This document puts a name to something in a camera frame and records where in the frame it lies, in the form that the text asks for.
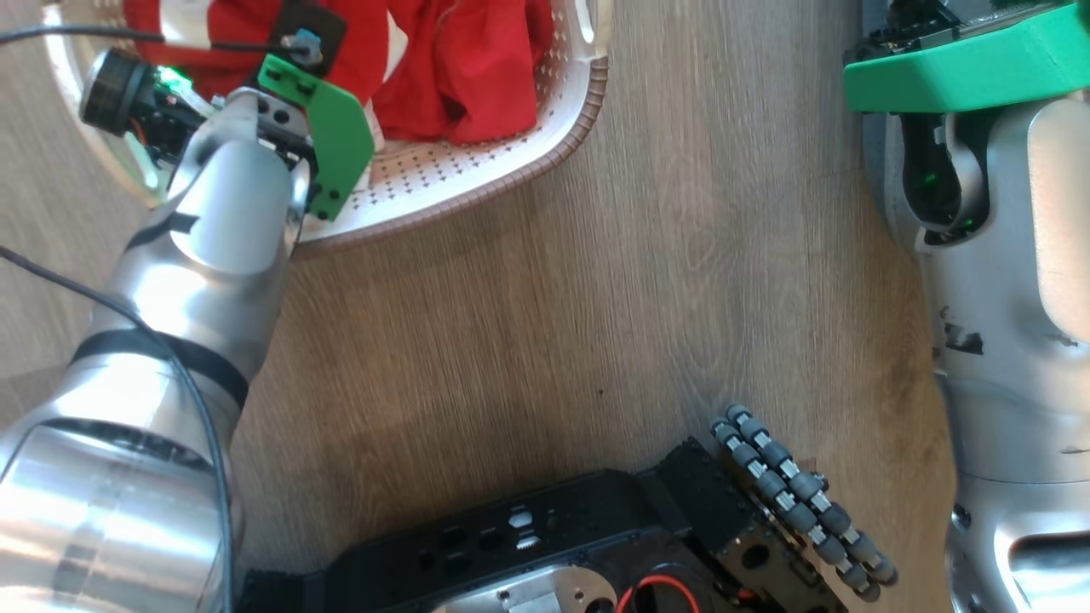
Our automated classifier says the cream perforated laundry basket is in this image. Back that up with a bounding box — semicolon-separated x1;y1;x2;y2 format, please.
41;0;611;257

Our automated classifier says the red base wire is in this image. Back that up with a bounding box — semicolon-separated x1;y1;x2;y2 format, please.
615;575;702;613

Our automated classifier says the red clothing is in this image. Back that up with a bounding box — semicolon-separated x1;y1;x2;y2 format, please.
123;0;556;146

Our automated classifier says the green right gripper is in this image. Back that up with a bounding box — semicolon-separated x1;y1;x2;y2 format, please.
842;0;1090;115

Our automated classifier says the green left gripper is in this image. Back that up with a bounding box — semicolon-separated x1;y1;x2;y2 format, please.
257;54;376;221

